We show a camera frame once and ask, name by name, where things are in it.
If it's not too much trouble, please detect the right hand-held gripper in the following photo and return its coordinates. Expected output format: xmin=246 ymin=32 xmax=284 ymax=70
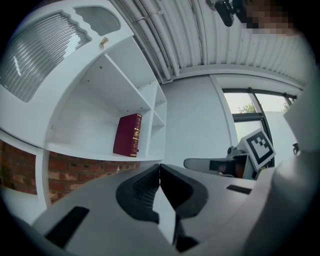
xmin=183 ymin=128 xmax=277 ymax=180

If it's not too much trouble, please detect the white shelf cabinet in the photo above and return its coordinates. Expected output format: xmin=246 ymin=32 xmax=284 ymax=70
xmin=0 ymin=0 xmax=168 ymax=226

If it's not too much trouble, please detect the black framed window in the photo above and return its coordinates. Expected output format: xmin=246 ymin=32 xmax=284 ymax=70
xmin=221 ymin=87 xmax=299 ymax=162

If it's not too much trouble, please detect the white ceiling pipe bundle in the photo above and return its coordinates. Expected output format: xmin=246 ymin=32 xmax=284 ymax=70
xmin=109 ymin=0 xmax=209 ymax=84

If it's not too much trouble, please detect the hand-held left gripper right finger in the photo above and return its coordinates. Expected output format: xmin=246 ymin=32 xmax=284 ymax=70
xmin=159 ymin=163 xmax=257 ymax=256

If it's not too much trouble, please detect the white ribbed glass cabinet door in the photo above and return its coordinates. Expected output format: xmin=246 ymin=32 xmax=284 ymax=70
xmin=0 ymin=4 xmax=134 ymax=126

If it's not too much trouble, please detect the black head-mounted camera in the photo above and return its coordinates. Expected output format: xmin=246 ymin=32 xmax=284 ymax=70
xmin=206 ymin=0 xmax=241 ymax=28

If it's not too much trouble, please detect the white shelf compartment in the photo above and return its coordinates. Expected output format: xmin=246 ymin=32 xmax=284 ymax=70
xmin=45 ymin=53 xmax=154 ymax=161

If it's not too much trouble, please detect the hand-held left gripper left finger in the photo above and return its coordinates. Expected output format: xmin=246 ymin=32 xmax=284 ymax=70
xmin=32 ymin=163 xmax=174 ymax=256

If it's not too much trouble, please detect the person's head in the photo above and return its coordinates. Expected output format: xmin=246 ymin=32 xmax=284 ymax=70
xmin=240 ymin=0 xmax=299 ymax=36

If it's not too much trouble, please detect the dark red hardcover book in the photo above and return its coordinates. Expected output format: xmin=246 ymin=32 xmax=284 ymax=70
xmin=112 ymin=113 xmax=143 ymax=158

